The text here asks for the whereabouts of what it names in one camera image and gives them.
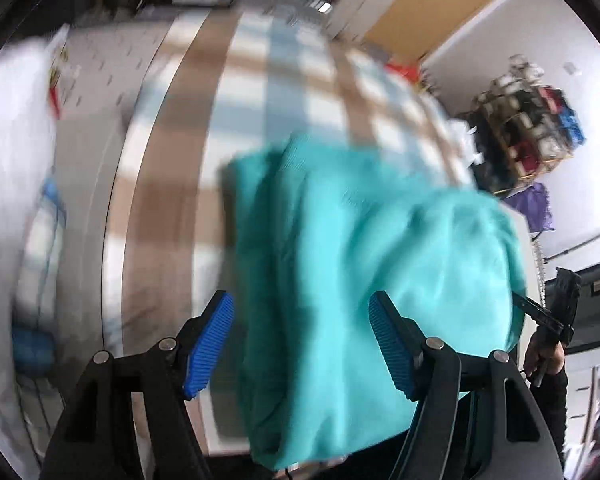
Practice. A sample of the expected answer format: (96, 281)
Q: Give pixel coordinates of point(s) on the wooden shoe rack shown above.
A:
(530, 120)

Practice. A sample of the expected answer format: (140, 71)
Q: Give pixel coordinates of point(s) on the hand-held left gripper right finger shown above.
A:
(392, 345)

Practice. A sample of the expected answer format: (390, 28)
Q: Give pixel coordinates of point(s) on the wooden door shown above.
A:
(430, 10)

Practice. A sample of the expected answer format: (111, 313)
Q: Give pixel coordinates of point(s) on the purple bag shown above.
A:
(530, 207)

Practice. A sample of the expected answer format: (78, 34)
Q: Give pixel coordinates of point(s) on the teal knit sweater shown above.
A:
(355, 240)

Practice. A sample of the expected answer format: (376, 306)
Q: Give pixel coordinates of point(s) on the person's right hand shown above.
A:
(540, 355)

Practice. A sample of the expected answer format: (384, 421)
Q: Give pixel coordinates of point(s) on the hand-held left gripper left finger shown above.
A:
(210, 345)

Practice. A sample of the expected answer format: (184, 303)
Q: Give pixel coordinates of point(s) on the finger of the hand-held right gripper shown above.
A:
(535, 310)

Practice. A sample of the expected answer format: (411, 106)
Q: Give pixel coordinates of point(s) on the large white plastic bag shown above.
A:
(10, 160)

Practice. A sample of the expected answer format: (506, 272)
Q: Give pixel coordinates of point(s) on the white dotted floor mat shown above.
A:
(105, 70)

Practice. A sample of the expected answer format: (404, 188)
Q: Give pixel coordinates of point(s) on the checked blanket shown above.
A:
(180, 160)

